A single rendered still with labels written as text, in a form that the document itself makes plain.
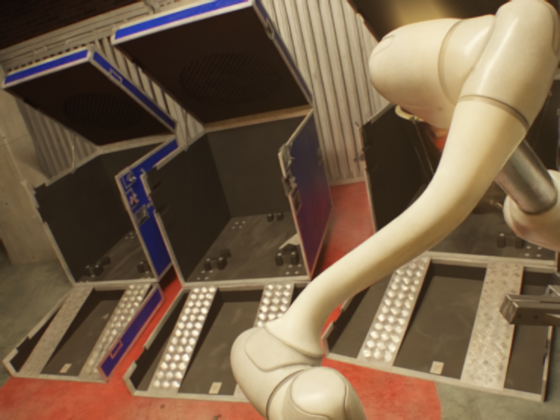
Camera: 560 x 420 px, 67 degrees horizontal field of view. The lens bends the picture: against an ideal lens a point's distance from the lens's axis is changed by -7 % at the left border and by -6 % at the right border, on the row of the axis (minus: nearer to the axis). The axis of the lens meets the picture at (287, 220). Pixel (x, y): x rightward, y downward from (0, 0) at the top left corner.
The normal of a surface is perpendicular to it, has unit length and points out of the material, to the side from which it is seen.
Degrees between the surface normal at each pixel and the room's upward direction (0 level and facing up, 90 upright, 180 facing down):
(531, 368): 1
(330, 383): 14
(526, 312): 90
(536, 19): 48
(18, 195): 90
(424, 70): 84
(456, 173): 55
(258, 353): 34
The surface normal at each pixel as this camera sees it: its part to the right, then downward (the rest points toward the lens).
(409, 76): -0.83, 0.40
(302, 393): -0.39, -0.75
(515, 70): -0.22, -0.13
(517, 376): -0.23, -0.87
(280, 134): -0.22, 0.46
